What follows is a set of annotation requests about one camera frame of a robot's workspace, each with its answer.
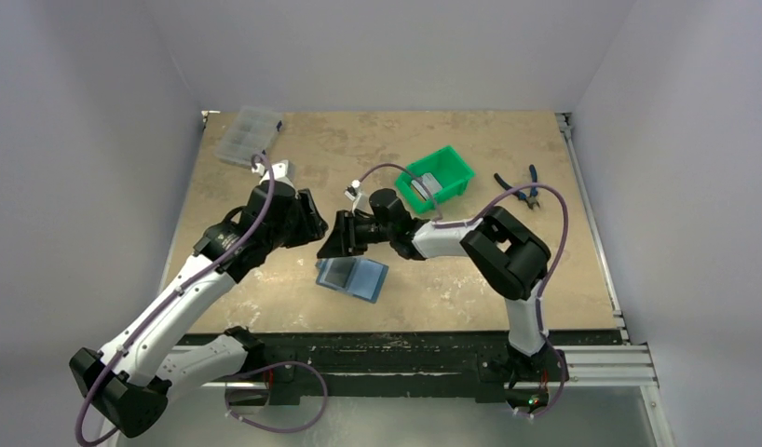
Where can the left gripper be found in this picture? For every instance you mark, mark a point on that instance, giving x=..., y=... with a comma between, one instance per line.
x=314, y=225

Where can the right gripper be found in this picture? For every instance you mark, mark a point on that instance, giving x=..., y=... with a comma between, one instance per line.
x=348, y=232

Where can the black credit card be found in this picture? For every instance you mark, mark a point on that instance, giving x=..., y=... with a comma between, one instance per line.
x=335, y=273

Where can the blue card holder wallet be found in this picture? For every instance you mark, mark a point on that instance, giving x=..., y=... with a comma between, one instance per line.
x=367, y=280

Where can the stack of credit cards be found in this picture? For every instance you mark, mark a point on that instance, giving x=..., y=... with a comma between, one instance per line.
x=426, y=186

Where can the green plastic bin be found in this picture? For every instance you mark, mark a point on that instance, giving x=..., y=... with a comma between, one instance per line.
x=445, y=173

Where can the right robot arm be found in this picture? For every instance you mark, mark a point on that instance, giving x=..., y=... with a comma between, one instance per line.
x=513, y=260

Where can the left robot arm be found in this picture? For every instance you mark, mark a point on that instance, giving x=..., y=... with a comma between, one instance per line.
x=132, y=379

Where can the clear plastic organizer box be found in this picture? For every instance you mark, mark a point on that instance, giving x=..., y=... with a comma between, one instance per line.
x=252, y=132

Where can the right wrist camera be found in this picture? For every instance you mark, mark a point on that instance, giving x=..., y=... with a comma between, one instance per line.
x=358, y=198

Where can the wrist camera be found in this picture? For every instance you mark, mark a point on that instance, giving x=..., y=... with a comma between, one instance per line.
x=358, y=198
x=282, y=171

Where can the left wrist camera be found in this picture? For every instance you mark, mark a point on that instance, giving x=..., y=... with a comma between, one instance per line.
x=282, y=171

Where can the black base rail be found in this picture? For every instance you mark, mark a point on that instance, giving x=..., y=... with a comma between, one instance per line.
x=475, y=365

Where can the aluminium frame rail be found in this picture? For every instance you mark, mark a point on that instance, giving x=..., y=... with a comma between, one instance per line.
x=618, y=362

